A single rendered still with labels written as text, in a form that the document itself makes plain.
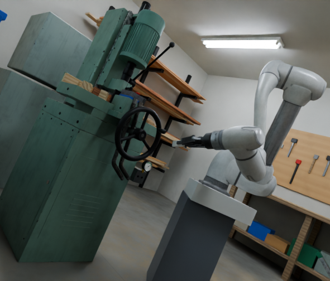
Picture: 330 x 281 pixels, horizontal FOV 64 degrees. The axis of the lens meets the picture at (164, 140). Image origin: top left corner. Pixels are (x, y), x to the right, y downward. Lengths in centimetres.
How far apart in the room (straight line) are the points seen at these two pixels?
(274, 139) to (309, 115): 308
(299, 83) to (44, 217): 144
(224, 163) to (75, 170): 85
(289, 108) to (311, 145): 291
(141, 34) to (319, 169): 334
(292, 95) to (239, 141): 53
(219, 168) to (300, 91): 61
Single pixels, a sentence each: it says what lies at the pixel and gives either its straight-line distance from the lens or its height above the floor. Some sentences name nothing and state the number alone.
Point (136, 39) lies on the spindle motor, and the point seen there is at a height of 131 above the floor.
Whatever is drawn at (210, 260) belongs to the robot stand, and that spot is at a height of 32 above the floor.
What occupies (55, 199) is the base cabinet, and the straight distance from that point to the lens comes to 147.
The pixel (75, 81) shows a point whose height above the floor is 93.
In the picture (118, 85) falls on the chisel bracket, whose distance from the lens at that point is 163.
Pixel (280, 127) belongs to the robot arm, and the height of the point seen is 115.
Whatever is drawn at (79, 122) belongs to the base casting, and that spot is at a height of 74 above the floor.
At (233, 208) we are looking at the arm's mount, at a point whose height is 65.
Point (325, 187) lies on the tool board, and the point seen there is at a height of 125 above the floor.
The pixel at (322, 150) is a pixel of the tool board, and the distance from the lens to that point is 440.
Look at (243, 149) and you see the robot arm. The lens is 111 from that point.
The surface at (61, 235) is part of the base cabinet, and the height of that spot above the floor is 16.
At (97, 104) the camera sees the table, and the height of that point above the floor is 86.
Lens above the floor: 77
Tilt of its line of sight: 3 degrees up
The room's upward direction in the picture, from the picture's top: 24 degrees clockwise
